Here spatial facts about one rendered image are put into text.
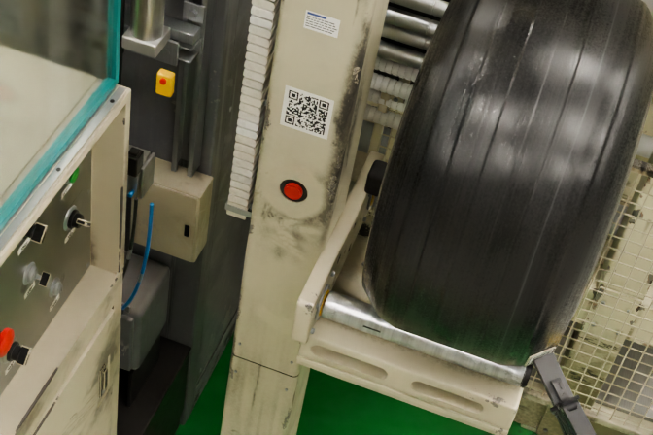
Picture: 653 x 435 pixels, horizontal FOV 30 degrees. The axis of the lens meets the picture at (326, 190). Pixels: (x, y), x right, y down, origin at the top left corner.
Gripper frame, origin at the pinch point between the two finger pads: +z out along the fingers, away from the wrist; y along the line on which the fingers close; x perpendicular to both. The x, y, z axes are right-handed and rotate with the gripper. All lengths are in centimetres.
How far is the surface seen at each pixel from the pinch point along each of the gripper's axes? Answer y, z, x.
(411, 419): 122, 16, -11
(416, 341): 15.3, 15.0, -14.0
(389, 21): 19, 69, 4
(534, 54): -28.6, 36.1, 10.1
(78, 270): 7, 44, -58
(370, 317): 15.0, 21.1, -19.2
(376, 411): 121, 21, -18
